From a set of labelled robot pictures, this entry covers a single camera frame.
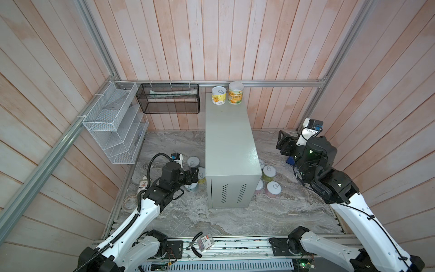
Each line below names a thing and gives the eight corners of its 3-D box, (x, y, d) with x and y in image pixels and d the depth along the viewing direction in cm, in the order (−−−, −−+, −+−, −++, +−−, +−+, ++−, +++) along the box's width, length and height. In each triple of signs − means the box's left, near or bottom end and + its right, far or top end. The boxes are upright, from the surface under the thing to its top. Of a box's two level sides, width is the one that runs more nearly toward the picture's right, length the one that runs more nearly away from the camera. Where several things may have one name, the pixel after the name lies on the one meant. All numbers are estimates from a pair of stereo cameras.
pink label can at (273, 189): (265, 198, 91) (268, 193, 86) (263, 186, 95) (265, 181, 90) (280, 198, 91) (283, 193, 86) (276, 186, 95) (280, 181, 90)
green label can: (260, 180, 98) (262, 174, 93) (263, 169, 102) (265, 163, 98) (271, 183, 96) (274, 178, 92) (274, 172, 101) (276, 167, 96)
